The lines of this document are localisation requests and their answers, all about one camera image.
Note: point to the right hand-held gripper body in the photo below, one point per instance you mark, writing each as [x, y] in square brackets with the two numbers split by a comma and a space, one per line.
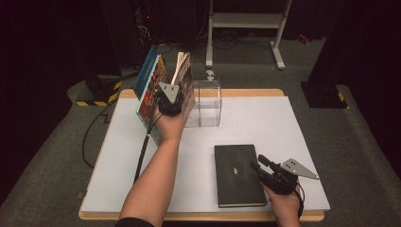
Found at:
[282, 181]

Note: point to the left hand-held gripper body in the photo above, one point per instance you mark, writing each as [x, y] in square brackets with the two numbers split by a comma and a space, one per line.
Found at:
[170, 101]

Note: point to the black notebook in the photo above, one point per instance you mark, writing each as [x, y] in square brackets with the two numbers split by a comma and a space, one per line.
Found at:
[238, 176]

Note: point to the dark blue picture book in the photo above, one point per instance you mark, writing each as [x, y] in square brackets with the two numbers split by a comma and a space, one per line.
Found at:
[148, 94]

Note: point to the clear acrylic book organizer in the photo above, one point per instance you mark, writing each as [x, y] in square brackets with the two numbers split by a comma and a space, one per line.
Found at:
[209, 107]

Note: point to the person's right hand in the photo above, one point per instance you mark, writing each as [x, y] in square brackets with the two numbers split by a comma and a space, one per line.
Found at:
[285, 203]

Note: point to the person's left hand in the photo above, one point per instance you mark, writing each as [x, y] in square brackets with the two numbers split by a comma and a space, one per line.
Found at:
[170, 127]

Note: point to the small white caster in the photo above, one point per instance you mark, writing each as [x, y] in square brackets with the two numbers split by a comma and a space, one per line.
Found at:
[210, 74]

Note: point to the yellow black striped base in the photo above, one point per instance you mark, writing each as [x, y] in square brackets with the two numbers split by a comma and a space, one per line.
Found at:
[324, 96]
[101, 91]

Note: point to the wooden table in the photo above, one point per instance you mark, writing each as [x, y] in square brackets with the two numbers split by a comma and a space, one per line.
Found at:
[252, 92]

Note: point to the black equipment tower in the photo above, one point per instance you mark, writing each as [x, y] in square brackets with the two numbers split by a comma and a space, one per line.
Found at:
[126, 31]

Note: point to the white metal stand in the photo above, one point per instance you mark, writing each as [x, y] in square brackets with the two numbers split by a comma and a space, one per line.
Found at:
[246, 20]

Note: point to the black sleeve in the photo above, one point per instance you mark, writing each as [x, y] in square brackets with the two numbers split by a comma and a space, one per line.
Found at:
[134, 223]

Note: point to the small red object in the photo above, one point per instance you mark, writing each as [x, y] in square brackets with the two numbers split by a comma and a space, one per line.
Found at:
[303, 38]

